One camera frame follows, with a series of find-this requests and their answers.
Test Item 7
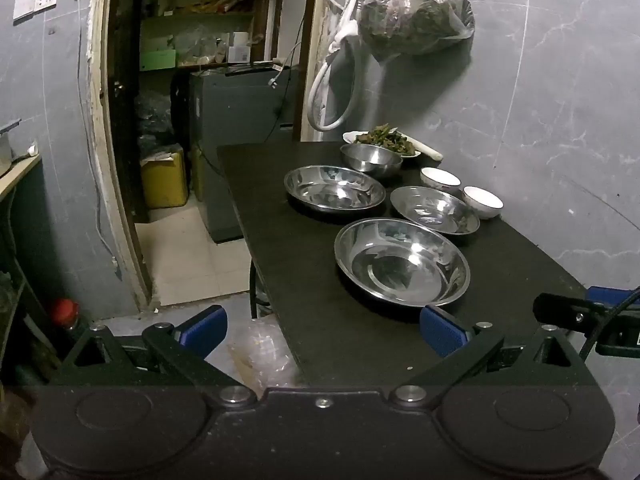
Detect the clear plastic bag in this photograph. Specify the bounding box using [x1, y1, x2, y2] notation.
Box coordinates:
[227, 317, 303, 388]

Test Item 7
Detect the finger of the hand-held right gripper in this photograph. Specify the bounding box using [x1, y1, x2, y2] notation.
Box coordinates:
[533, 292, 613, 334]
[587, 285, 640, 307]

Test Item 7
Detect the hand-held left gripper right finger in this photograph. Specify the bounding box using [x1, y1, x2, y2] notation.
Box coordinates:
[390, 304, 599, 408]

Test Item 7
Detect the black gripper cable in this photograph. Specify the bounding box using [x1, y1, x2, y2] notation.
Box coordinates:
[579, 287, 640, 361]

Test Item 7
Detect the steel bowl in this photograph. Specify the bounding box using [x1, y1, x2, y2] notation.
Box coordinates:
[339, 143, 404, 179]

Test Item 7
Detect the wooden shelf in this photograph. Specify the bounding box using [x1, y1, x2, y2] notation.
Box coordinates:
[137, 0, 281, 73]

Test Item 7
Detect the white plate of stir-fried greens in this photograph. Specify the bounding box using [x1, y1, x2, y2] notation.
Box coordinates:
[342, 126, 424, 159]

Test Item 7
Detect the yellow jerry can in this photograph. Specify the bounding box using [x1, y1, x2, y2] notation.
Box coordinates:
[140, 144, 190, 210]

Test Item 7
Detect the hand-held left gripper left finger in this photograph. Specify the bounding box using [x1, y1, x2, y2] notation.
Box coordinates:
[50, 304, 259, 408]

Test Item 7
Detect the black table leg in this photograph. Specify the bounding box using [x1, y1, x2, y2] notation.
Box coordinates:
[248, 254, 274, 319]

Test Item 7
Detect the red-capped bottle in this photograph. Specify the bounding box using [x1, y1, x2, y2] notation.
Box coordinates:
[49, 298, 83, 333]

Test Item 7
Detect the plastic bag of dried greens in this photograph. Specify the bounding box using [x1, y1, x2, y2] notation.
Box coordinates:
[357, 0, 475, 64]

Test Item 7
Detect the green box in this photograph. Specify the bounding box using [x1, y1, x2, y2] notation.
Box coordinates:
[139, 48, 178, 72]

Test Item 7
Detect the white charger cable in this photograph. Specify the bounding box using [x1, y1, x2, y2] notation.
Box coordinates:
[260, 40, 303, 143]

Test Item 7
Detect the white bowl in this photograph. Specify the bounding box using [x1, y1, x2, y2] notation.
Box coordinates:
[419, 167, 462, 194]
[462, 186, 504, 220]

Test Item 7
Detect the white wall cable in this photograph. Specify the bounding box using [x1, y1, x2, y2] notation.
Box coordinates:
[75, 0, 123, 281]

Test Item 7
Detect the white wall switch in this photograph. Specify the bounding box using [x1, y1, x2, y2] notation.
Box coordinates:
[12, 0, 61, 22]

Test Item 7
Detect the white hose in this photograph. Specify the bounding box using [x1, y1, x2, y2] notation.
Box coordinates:
[305, 0, 373, 132]

